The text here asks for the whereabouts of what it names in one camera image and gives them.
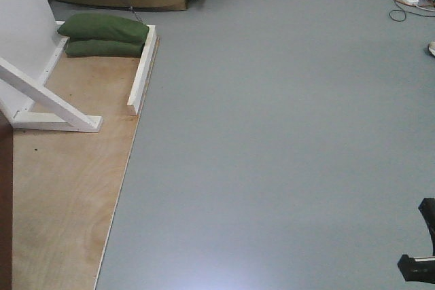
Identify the black robot gripper part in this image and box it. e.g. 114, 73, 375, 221
418, 198, 435, 254

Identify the brown wooden door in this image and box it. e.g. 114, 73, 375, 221
1, 112, 13, 289

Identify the plywood door base platform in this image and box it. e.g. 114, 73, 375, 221
12, 57, 139, 289

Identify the grey white sneaker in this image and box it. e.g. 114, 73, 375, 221
428, 41, 435, 56

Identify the white edge board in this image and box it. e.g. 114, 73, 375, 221
127, 25, 158, 116

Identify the lower green sandbag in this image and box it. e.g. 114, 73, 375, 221
65, 39, 144, 58

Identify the green sandbag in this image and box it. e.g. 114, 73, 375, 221
58, 13, 150, 43
65, 39, 144, 58

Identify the upper green sandbag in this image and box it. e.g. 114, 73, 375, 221
58, 13, 150, 43

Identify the white diagonal brace frame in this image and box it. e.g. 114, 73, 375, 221
1, 58, 103, 132

